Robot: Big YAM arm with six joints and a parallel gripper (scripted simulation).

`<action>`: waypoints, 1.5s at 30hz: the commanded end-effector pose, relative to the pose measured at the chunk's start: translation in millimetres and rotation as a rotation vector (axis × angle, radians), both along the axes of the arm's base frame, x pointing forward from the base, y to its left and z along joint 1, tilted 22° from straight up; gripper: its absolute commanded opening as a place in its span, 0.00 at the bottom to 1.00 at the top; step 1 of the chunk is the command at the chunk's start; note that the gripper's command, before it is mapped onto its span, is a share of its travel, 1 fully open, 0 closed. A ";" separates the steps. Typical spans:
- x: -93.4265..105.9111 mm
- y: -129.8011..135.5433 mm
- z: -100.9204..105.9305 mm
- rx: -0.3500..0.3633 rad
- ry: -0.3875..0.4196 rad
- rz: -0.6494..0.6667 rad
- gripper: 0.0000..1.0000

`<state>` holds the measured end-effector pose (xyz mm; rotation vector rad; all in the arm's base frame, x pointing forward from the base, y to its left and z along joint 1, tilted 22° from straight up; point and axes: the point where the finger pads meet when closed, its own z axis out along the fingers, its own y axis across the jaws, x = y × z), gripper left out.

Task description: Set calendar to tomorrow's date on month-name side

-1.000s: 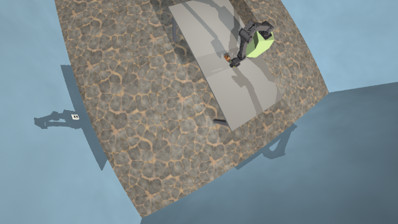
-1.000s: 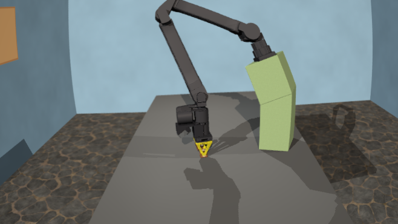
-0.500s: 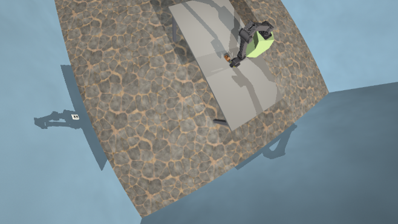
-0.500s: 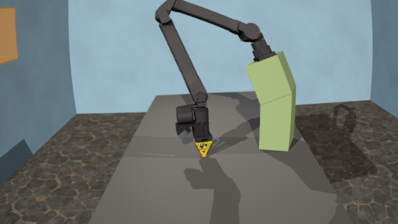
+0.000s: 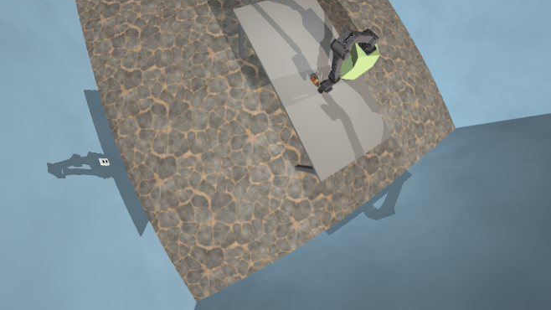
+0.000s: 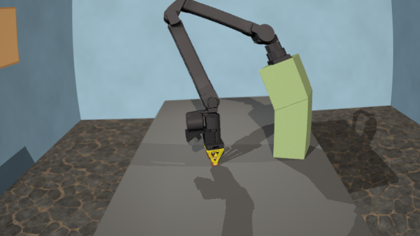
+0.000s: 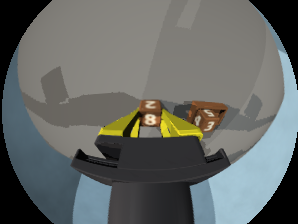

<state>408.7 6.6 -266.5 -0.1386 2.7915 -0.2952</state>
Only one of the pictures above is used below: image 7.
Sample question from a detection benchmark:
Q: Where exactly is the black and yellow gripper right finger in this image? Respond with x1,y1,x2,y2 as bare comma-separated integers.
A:
161,108,203,141

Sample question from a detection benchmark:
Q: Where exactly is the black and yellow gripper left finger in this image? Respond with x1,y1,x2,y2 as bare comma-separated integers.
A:
98,108,140,137

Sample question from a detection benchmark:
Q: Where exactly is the brown cube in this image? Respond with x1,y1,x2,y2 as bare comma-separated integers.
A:
139,100,162,127
193,108,220,133

